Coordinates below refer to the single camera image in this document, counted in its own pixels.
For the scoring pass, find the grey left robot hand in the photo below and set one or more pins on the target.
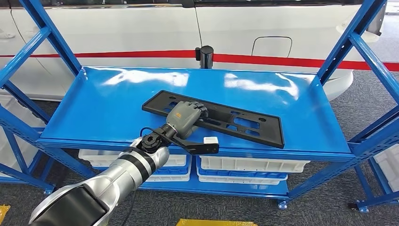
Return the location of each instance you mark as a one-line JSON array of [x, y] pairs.
[[184, 118]]

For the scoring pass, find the black plastic license plate bracket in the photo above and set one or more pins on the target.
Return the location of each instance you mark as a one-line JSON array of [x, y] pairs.
[[272, 140]]

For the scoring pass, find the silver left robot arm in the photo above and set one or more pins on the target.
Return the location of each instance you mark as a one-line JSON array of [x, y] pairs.
[[124, 174]]

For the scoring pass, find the blue metal shelf rack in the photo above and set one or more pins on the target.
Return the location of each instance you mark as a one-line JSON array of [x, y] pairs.
[[93, 103], [380, 199], [25, 178]]

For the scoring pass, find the blue plastic crate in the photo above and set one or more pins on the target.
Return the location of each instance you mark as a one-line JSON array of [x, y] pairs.
[[177, 171], [243, 174]]

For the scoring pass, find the red barrier belt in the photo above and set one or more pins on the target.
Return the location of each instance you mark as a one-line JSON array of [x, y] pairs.
[[124, 54], [280, 60]]

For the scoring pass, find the white car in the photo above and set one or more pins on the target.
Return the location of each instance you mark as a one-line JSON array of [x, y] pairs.
[[124, 28]]

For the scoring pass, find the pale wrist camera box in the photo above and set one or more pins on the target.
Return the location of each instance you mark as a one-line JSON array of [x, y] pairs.
[[211, 140]]

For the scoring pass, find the black stanchion post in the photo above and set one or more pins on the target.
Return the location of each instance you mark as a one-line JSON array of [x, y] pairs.
[[205, 57]]

